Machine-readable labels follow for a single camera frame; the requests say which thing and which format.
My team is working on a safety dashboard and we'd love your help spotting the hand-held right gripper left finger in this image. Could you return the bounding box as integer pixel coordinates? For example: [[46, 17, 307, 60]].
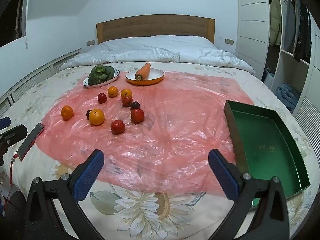
[[24, 149, 105, 240]]

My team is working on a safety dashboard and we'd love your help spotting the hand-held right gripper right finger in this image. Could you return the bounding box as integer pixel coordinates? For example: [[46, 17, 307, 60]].
[[209, 149, 298, 240]]

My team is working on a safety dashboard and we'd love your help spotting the green metal tray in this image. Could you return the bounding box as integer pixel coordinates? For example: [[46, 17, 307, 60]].
[[223, 100, 310, 200]]

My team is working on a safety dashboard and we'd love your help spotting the large orange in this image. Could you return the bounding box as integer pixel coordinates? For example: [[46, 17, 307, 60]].
[[88, 108, 105, 126]]

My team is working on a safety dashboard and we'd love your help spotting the smartphone with red case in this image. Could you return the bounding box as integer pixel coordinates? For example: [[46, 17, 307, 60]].
[[19, 122, 45, 161]]

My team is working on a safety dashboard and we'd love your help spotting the white slatted radiator cover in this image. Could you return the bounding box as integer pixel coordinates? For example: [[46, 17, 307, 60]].
[[0, 49, 82, 119], [296, 97, 320, 142]]

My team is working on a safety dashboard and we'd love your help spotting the pink plastic sheet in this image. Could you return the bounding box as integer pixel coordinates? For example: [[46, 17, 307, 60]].
[[35, 70, 255, 196]]

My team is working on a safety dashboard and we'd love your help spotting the green bok choy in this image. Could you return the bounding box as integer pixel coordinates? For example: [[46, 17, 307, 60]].
[[88, 65, 115, 85]]

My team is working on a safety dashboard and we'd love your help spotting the blue folded cloth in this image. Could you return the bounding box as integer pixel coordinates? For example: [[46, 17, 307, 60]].
[[275, 83, 302, 113]]

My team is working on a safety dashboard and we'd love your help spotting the white plate with dark rim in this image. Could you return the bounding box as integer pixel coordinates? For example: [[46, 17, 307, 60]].
[[83, 69, 120, 88]]

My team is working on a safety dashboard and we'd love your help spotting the white bag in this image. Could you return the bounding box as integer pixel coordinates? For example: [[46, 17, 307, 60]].
[[263, 67, 275, 88]]

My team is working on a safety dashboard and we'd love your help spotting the carrot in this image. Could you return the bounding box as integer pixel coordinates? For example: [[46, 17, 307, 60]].
[[135, 63, 151, 81]]

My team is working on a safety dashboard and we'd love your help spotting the orange rimmed plate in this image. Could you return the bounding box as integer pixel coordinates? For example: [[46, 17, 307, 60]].
[[125, 68, 165, 86]]

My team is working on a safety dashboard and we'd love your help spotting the open white wardrobe shelf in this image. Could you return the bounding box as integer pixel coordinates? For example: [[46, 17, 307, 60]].
[[262, 0, 320, 118]]

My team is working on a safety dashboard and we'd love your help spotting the white duvet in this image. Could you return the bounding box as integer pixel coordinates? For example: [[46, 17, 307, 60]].
[[59, 35, 256, 75]]

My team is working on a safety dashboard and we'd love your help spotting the white wardrobe door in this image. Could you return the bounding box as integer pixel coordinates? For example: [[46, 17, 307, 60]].
[[236, 0, 271, 78]]

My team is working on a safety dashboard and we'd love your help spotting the wooden headboard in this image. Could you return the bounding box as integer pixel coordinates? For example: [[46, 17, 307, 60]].
[[96, 14, 215, 44]]

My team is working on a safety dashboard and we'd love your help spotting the dark hanging garment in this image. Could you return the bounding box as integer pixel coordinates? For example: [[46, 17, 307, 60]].
[[293, 0, 312, 62]]

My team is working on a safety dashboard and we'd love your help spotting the light green jacket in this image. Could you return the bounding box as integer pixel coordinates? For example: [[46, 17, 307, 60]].
[[269, 0, 282, 47]]

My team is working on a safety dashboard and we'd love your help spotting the grey blue hanging garment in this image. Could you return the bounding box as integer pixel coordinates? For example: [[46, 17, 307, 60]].
[[284, 0, 300, 53]]

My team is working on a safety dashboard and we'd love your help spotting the red phone strap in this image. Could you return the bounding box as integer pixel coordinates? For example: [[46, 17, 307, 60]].
[[9, 154, 19, 186]]

